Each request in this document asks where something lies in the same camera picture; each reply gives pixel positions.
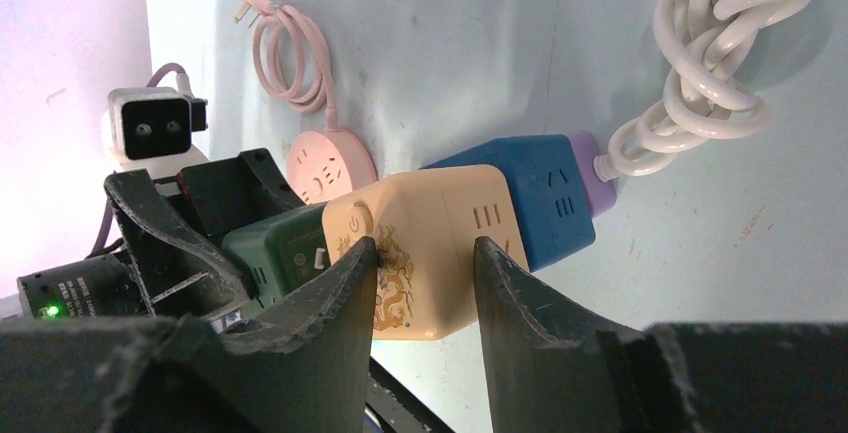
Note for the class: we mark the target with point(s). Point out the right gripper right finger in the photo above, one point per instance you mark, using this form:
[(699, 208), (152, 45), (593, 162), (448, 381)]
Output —
[(553, 365)]

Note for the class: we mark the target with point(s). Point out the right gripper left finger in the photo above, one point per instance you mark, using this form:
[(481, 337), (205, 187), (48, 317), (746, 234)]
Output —
[(299, 366)]

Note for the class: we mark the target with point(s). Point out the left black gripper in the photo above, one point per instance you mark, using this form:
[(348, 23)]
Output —
[(171, 238)]

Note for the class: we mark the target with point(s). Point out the dark green cube socket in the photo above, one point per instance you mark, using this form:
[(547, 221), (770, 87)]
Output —
[(281, 253)]

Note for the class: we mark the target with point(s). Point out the dark blue cube socket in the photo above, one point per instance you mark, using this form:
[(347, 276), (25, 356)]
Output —
[(546, 189)]

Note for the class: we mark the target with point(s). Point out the beige cube socket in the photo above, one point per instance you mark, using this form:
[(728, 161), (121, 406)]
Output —
[(425, 224)]

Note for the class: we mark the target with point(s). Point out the purple power strip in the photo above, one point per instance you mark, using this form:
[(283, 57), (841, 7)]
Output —
[(601, 196)]

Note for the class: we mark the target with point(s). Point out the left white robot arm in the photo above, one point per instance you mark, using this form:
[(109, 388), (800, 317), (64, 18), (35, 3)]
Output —
[(100, 285)]

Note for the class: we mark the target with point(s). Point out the round pink power strip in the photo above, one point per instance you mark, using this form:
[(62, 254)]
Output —
[(327, 164)]

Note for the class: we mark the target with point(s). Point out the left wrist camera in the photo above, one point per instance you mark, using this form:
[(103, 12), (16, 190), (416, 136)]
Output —
[(151, 128)]

